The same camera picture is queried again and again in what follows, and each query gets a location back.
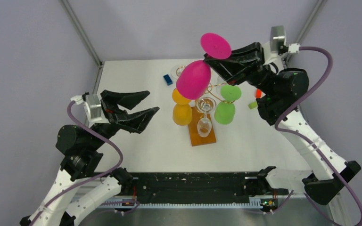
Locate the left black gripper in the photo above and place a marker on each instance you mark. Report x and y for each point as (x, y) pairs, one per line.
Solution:
(133, 121)

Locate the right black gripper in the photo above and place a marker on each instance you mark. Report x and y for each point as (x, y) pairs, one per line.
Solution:
(243, 65)

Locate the orange plastic goblet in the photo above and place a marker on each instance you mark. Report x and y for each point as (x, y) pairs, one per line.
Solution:
(182, 112)

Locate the green plastic goblet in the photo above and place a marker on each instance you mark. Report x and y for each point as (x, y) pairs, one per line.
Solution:
(225, 111)

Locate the pink plastic goblet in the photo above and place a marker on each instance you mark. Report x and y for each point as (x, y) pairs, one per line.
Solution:
(196, 76)

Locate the clear stemmed wine glass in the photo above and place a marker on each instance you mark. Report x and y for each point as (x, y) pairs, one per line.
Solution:
(205, 105)

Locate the clear tall flute glass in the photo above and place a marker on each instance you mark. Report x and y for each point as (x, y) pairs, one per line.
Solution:
(176, 71)

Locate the gold wire wine glass rack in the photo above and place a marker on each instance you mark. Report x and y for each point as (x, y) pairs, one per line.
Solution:
(197, 117)

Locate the clear short wine glass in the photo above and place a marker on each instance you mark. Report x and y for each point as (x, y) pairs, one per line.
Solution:
(220, 81)

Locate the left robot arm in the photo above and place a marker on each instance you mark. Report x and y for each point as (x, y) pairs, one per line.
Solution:
(90, 172)

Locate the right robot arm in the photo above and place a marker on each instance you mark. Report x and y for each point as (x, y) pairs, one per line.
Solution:
(283, 92)

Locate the orange-red block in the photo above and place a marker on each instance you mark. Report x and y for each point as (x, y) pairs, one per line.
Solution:
(258, 93)

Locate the lime green block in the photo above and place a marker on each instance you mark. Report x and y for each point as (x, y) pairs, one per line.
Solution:
(253, 105)

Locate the dark blue block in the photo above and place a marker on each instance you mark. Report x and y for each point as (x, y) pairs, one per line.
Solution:
(168, 80)

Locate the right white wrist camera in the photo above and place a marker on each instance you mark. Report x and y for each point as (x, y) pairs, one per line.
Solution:
(279, 43)

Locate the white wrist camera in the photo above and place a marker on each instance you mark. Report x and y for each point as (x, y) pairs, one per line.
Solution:
(92, 106)
(279, 43)

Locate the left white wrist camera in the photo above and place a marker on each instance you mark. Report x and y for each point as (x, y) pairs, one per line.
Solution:
(92, 106)

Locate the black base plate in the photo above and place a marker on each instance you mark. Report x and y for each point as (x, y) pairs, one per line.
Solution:
(197, 187)

